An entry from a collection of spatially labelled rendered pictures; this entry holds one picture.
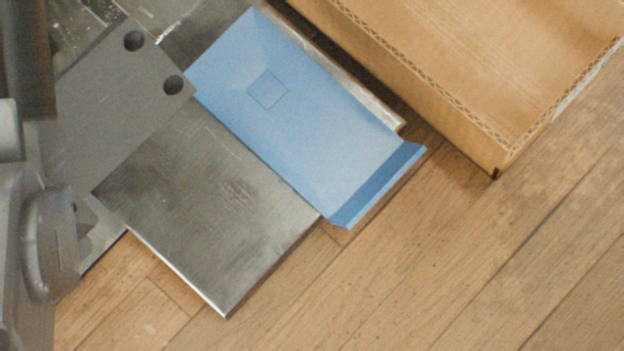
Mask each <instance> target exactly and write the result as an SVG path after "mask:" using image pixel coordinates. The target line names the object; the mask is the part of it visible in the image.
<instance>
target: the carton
mask: <svg viewBox="0 0 624 351"><path fill-rule="evenodd" d="M283 1H284V2H285V3H286V4H288V5H289V6H290V7H291V8H292V9H294V10H295V11H296V13H297V14H298V15H300V16H301V17H302V18H304V19H305V20H307V21H308V22H309V23H310V24H312V25H313V26H314V27H315V28H316V29H317V30H319V31H320V32H321V33H322V34H323V35H324V36H326V37H327V38H328V39H329V40H330V41H332V42H333V43H334V44H335V45H336V47H338V49H339V50H340V51H341V52H342V53H344V54H345V55H346V56H348V57H349V58H350V59H352V60H353V61H354V62H355V63H357V64H358V65H359V66H360V67H361V68H364V69H365V71H366V72H367V73H368V74H370V75H371V76H372V77H373V78H374V79H376V80H377V81H378V83H379V84H380V85H382V86H383V87H384V88H385V89H386V90H387V91H389V92H390V93H391V94H392V95H393V96H395V97H396V98H397V99H398V100H399V101H401V102H402V103H403V104H404V105H405V106H406V107H408V108H409V109H410V110H412V111H414V112H415V113H416V114H417V115H418V117H420V118H421V119H422V120H423V121H424V122H425V123H427V124H428V125H429V126H430V127H431V128H433V129H434V130H435V131H436V132H437V133H438V134H440V135H441V136H442V137H443V138H444V139H446V140H447V141H448V142H449V143H450V144H452V145H453V146H454V147H455V148H456V149H457V150H459V151H461V152H462V153H463V154H464V155H465V156H466V157H467V158H468V159H469V160H471V161H472V162H473V163H474V164H475V165H476V166H478V167H479V168H480V169H481V170H482V171H483V172H485V173H486V174H487V175H488V176H490V177H491V178H492V179H493V180H494V181H498V180H499V178H500V177H501V176H502V175H503V174H504V173H505V172H506V171H507V170H508V169H509V167H510V166H511V165H512V164H513V163H514V162H515V161H516V160H517V159H518V158H519V157H520V155H521V154H522V153H523V152H524V151H525V150H526V149H527V148H528V147H529V146H530V145H531V144H532V143H533V142H534V141H535V139H536V138H537V137H538V136H539V134H540V133H541V132H542V131H543V130H544V129H545V128H546V127H547V126H548V125H549V123H550V122H552V121H553V120H554V119H555V118H556V117H557V116H558V115H559V114H560V113H561V111H562V110H563V109H564V108H565V107H566V106H567V105H568V104H569V103H570V102H571V100H572V99H573V98H574V97H575V96H576V95H577V94H578V93H579V92H580V91H581V89H582V88H583V87H584V86H585V85H586V84H587V83H588V82H589V81H590V80H591V79H592V77H594V76H595V75H596V74H597V73H598V72H599V71H600V70H601V69H602V67H603V66H604V65H606V64H607V63H608V62H609V61H610V60H611V59H612V58H613V56H614V55H615V54H616V53H617V52H618V51H619V50H620V49H621V48H622V47H623V45H624V0H283ZM550 124H551V123H550Z"/></svg>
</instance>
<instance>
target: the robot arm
mask: <svg viewBox="0 0 624 351"><path fill-rule="evenodd" d="M197 91H198V90H197V89H196V88H195V87H194V86H193V85H192V83H191V82H190V81H189V80H188V79H187V78H186V77H185V76H184V74H183V73H182V72H181V71H180V70H179V69H178V68H177V66H176V65H175V64H174V63H173V62H172V61H171V60H170V58H169V57H168V56H167V55H166V54H165V53H163V52H162V50H161V49H160V48H159V47H158V46H157V45H156V44H155V42H154V41H153V40H152V39H151V38H150V37H149V36H148V35H147V33H146V31H145V30H144V29H143V28H142V27H141V26H140V24H139V23H138V22H137V21H136V20H135V19H134V17H133V16H128V17H126V18H123V19H119V20H117V21H114V22H113V23H112V24H110V25H109V26H108V27H107V28H106V29H105V30H103V31H102V33H101V34H100V35H99V36H98V37H97V38H96V39H95V40H94V41H93V42H92V43H91V44H90V45H89V47H88V48H87V49H86V50H85V51H84V52H83V53H82V54H81V55H80V56H79V57H78V58H77V59H76V60H75V61H73V62H72V63H71V64H70V65H69V66H68V67H67V68H66V69H65V70H63V72H62V73H60V74H59V75H58V76H56V77H55V78H53V69H52V60H51V51H50V41H49V32H48V24H47V14H46V5H45V0H0V351H54V342H55V316H56V303H57V302H58V301H60V300H61V299H62V298H63V297H65V296H66V295H67V294H68V293H70V292H71V291H72V290H74V289H75V288H76V287H77V286H78V285H80V284H81V278H80V268H79V264H80V263H81V262H82V261H83V260H84V259H85V258H86V257H87V256H88V255H89V254H90V253H91V252H92V250H93V243H92V240H91V239H90V238H89V237H88V236H87V234H88V233H89V231H90V230H92V229H93V228H94V227H95V226H96V224H97V223H98V217H97V216H96V215H95V213H94V212H93V211H92V210H91V208H90V207H89V206H88V205H87V204H86V203H85V202H84V201H83V200H82V199H84V198H86V197H87V196H88V195H89V194H90V193H91V192H92V191H93V190H94V189H95V188H96V187H97V186H98V185H99V183H100V182H101V181H102V180H103V179H104V178H106V177H107V176H108V175H109V174H110V173H111V172H112V171H113V170H114V169H115V168H116V167H117V166H118V165H119V164H120V163H121V162H122V161H123V160H125V159H126V158H127V157H128V156H129V155H130V154H131V153H132V152H133V151H134V150H135V149H137V148H138V147H139V146H140V145H141V144H142V143H143V142H144V141H146V140H147V139H148V138H149V137H150V136H151V135H152V134H153V133H154V132H155V131H156V130H157V129H158V128H159V127H160V126H161V125H162V124H163V123H164V122H166V121H167V120H168V118H169V117H170V116H171V115H172V114H173V113H174V112H175V111H176V110H177V109H178V108H179V107H180V106H182V105H183V104H185V103H186V102H187V101H188V100H189V99H190V98H191V97H192V96H193V95H194V94H195V93H196V92H197Z"/></svg>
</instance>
